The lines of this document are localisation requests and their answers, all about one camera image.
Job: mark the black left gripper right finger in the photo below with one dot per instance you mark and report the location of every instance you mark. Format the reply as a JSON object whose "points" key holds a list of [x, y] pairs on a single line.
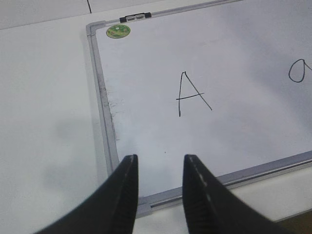
{"points": [[210, 208]]}

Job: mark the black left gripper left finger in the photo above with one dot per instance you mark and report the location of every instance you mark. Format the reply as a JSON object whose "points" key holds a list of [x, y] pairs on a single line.
{"points": [[111, 209]]}

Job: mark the round green magnet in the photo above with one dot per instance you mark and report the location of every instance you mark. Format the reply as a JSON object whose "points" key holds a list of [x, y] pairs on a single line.
{"points": [[118, 31]]}

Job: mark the white aluminium-framed whiteboard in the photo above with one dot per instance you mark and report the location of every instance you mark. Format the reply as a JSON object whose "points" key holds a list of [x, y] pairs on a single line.
{"points": [[227, 80]]}

